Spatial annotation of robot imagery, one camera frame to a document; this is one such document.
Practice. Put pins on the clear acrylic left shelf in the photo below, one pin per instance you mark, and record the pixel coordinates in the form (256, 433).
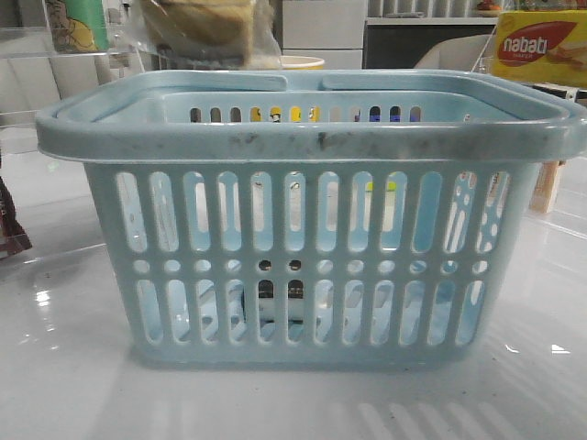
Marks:
(51, 50)

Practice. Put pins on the green cartoon bottle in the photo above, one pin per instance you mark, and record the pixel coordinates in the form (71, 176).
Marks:
(77, 26)

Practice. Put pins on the grey armchair right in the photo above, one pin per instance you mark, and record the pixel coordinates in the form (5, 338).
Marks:
(459, 54)

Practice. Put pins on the bread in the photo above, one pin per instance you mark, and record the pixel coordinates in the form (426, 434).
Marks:
(206, 35)

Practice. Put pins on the yellow popcorn paper cup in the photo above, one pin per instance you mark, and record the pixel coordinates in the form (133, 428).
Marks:
(296, 63)

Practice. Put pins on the fruit plate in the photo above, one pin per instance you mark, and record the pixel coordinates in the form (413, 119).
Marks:
(488, 8)

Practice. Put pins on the clear acrylic right shelf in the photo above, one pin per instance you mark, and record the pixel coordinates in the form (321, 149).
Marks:
(558, 137)

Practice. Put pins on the colourful puzzle cube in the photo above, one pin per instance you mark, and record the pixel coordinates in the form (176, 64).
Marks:
(370, 148)

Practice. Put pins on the maroon biscuit packet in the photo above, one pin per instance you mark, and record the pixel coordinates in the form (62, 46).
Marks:
(14, 238)

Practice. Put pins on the clear acrylic shelf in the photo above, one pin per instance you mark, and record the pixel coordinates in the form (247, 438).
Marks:
(51, 50)
(558, 137)

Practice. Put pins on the light blue plastic basket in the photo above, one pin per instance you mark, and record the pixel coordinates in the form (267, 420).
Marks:
(233, 243)

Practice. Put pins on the yellow nabati wafer box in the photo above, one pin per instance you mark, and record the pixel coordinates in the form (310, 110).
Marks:
(541, 47)

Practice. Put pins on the dark kitchen counter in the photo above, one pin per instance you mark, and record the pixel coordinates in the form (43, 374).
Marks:
(400, 43)

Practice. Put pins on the white refrigerator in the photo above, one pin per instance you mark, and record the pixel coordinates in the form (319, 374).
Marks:
(330, 30)

